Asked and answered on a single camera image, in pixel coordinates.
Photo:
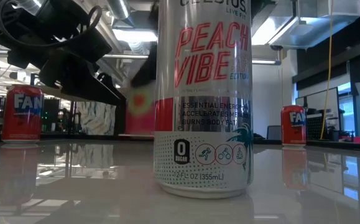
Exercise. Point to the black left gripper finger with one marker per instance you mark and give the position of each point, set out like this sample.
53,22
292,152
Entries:
80,81
108,82

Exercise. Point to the pink and white beverage can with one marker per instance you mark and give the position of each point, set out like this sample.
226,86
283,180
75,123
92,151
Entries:
139,115

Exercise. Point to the red Fanta can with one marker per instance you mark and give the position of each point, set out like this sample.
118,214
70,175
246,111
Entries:
293,126
22,113

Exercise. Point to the silver Celsius Peach Vibe can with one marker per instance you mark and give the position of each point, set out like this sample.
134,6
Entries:
203,124

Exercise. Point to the white teal patterned panel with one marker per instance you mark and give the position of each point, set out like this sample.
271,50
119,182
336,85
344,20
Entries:
95,118

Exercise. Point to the light wooden desk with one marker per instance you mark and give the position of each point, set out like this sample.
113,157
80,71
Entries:
136,135

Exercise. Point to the white light tube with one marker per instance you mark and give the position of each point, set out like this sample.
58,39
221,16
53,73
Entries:
270,62

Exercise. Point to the grey waste bin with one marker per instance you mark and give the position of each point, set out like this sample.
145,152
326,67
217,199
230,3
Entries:
274,133

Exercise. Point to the large sheet-metal air duct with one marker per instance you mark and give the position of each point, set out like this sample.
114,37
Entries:
316,25

